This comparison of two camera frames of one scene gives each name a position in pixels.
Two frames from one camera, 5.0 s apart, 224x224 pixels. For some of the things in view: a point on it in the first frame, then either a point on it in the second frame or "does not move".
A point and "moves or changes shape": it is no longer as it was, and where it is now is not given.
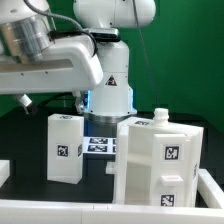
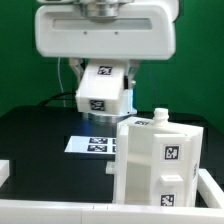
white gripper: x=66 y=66 to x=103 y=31
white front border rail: x=70 y=212 does not move
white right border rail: x=209 y=189 does not move
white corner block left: x=5 y=171 does not move
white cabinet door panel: x=174 y=169 does not move
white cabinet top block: x=65 y=148 moves or changes shape
